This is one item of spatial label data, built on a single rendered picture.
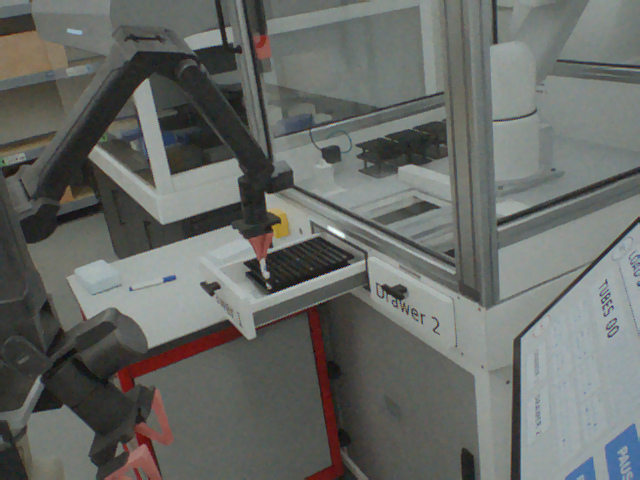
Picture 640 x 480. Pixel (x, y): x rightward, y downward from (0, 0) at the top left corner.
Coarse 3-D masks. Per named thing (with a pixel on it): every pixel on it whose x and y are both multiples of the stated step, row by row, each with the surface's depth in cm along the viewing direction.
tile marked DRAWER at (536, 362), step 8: (544, 344) 100; (536, 352) 100; (544, 352) 98; (528, 360) 101; (536, 360) 99; (544, 360) 96; (528, 368) 99; (536, 368) 97; (544, 368) 95; (528, 376) 98; (536, 376) 95; (544, 376) 93; (528, 384) 96; (536, 384) 94
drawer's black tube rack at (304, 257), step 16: (320, 240) 178; (272, 256) 172; (288, 256) 171; (304, 256) 169; (320, 256) 168; (336, 256) 167; (352, 256) 166; (272, 272) 164; (288, 272) 163; (304, 272) 161; (320, 272) 167; (272, 288) 162; (288, 288) 161
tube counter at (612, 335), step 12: (612, 324) 85; (624, 324) 83; (600, 336) 86; (612, 336) 83; (624, 336) 81; (612, 348) 81; (624, 348) 79; (612, 360) 80; (624, 360) 77; (636, 360) 75; (612, 372) 78; (624, 372) 76; (636, 372) 74; (612, 384) 77; (624, 384) 74; (636, 384) 72; (612, 396) 75; (624, 396) 73; (636, 396) 71; (612, 408) 73; (624, 408) 72
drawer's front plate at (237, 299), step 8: (200, 264) 170; (208, 264) 166; (208, 272) 165; (216, 272) 161; (208, 280) 168; (216, 280) 160; (224, 280) 156; (224, 288) 156; (232, 288) 152; (208, 296) 173; (224, 296) 159; (232, 296) 153; (240, 296) 148; (216, 304) 168; (224, 304) 161; (232, 304) 155; (240, 304) 149; (248, 304) 148; (224, 312) 163; (232, 312) 157; (240, 312) 151; (248, 312) 149; (232, 320) 159; (248, 320) 149; (240, 328) 155; (248, 328) 150; (248, 336) 151; (256, 336) 152
